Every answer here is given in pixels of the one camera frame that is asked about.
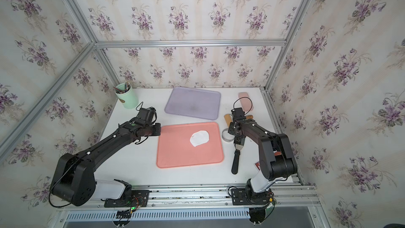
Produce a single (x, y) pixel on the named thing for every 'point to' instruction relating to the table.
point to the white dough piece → (199, 137)
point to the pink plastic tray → (174, 148)
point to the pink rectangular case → (246, 101)
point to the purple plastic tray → (194, 102)
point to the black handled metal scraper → (238, 144)
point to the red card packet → (258, 164)
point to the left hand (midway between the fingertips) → (160, 129)
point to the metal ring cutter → (226, 140)
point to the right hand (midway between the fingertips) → (236, 130)
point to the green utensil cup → (124, 91)
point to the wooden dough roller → (228, 118)
